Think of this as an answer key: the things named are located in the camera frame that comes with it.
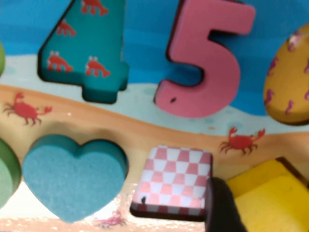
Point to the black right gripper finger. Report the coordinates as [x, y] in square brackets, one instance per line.
[222, 210]

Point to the yellow pentagon piece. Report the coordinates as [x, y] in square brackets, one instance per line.
[270, 205]

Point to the teal heart piece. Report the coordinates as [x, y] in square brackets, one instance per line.
[72, 181]

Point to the colourful wooden puzzle board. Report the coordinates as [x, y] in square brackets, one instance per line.
[144, 36]

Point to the green circle piece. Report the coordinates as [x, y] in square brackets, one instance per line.
[7, 178]

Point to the pink number five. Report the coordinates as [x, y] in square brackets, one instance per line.
[212, 17]

